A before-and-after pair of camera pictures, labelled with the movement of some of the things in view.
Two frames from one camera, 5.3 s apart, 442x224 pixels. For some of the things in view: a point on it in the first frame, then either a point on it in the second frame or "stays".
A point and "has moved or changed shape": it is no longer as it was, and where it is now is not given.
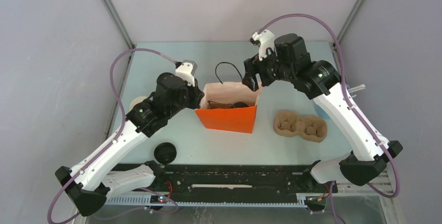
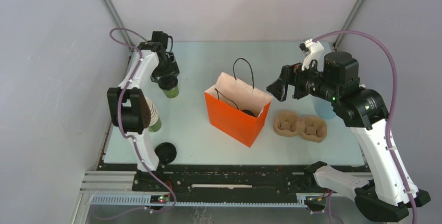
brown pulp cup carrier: [310, 128] stays
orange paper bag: [230, 106] has moved or changed shape
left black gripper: [197, 94] -> [172, 69]
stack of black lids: [165, 153] stays
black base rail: [236, 179] stays
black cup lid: [240, 104] -> [248, 112]
